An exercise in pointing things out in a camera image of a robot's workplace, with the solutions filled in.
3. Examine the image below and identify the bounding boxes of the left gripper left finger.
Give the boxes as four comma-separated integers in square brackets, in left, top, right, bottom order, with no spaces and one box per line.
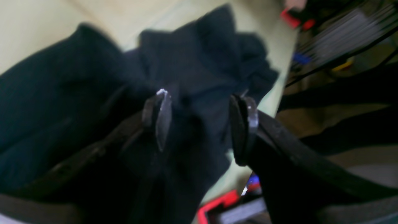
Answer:
[1,88,172,224]

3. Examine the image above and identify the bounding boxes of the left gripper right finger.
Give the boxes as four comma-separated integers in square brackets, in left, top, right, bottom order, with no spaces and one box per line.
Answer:
[229,95,398,224]

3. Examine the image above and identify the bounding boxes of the dark navy T-shirt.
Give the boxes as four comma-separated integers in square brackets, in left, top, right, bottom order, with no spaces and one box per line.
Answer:
[1,6,278,224]

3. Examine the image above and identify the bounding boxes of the blue clamp at left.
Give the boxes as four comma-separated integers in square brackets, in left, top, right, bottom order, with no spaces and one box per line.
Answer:
[293,52,311,65]

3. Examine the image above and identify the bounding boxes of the light green table cloth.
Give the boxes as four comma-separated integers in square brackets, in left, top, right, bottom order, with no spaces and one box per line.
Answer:
[0,0,299,206]

